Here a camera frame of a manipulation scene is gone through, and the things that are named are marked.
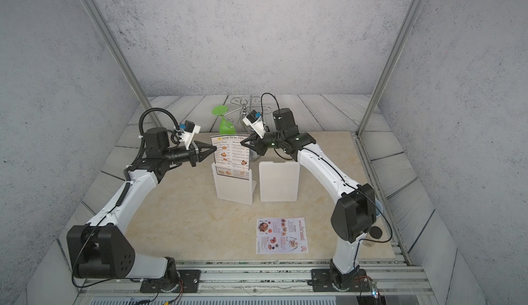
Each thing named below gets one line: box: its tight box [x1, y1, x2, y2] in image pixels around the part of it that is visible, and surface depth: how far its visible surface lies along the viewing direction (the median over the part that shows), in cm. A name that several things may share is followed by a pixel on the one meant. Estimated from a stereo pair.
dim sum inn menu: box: [210, 133, 251, 181], surface depth 80 cm
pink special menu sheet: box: [255, 217, 309, 255], surface depth 86 cm
